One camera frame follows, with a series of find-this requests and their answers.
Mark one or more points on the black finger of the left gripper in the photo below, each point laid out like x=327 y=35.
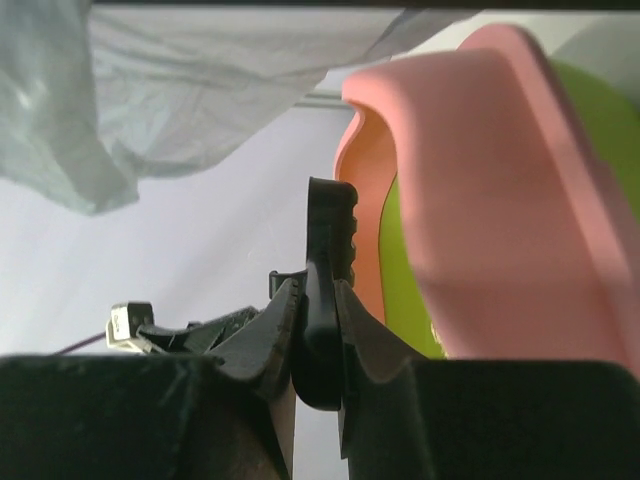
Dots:
x=197 y=337

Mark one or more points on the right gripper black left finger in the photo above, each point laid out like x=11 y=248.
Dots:
x=225 y=414

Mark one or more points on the beige pellet cat litter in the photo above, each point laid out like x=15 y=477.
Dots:
x=438 y=346

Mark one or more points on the black slotted litter scoop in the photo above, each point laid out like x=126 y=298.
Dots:
x=317 y=351

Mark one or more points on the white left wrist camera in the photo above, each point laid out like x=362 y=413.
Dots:
x=123 y=324

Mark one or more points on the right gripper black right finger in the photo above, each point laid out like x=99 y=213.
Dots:
x=405 y=416

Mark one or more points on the pink cat litter box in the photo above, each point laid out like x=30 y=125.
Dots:
x=486 y=219

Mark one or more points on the black bin with blue liner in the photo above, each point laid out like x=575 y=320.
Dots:
x=96 y=98

